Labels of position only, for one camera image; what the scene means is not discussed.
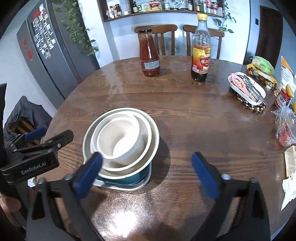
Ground white ramekin cup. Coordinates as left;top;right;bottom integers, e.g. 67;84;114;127
95;114;145;165

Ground large white bowl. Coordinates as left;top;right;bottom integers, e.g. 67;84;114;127
82;108;159;180

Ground blue plate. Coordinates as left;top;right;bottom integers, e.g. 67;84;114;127
95;165;150;185

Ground person's left hand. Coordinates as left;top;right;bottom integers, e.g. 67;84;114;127
1;194;26;230

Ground wooden chair with jacket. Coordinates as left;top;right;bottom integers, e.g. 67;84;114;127
8;117;38;140

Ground grey jacket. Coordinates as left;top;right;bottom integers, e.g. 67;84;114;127
3;96;52;142

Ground crumpled white tissue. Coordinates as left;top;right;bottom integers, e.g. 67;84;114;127
281;172;296;210

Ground beige paper packet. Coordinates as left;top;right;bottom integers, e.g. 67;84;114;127
284;145;296;178

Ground grey refrigerator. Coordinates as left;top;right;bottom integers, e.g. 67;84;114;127
16;1;99;108

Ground clear plastic bag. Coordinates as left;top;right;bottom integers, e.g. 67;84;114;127
271;106;295;147

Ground wooden bead trivet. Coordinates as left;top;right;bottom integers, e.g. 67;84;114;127
236;94;266;113

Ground metal tongs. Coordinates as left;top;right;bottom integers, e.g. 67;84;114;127
241;75;267;106

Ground hanging green vine plant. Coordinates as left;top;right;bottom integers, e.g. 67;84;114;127
52;0;99;56

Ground red chili sauce jar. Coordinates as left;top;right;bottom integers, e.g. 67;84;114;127
273;88;292;109

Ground white oval dish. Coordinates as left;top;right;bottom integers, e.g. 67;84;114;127
228;72;267;106

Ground red sauce glass bottle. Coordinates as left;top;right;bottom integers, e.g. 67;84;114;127
138;29;160;76

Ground pink silicone utensil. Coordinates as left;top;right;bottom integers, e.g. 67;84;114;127
231;73;253;99

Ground yellow black snack bag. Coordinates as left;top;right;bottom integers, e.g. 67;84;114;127
246;64;278;91

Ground white orange paper bag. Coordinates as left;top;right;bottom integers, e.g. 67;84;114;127
277;56;296;93

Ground green snack bag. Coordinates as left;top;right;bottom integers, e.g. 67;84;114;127
251;56;274;75

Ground dark vinegar bottle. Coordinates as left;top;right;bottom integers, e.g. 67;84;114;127
191;13;211;82

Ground left wooden chair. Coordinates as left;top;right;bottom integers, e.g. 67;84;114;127
134;24;178;56

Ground right wooden chair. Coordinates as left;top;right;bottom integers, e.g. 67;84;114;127
183;24;225;60

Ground trailing ivy plant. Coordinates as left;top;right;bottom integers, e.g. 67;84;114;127
214;12;237;34

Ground dark wooden wall shelf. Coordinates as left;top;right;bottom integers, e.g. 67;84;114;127
97;1;227;22

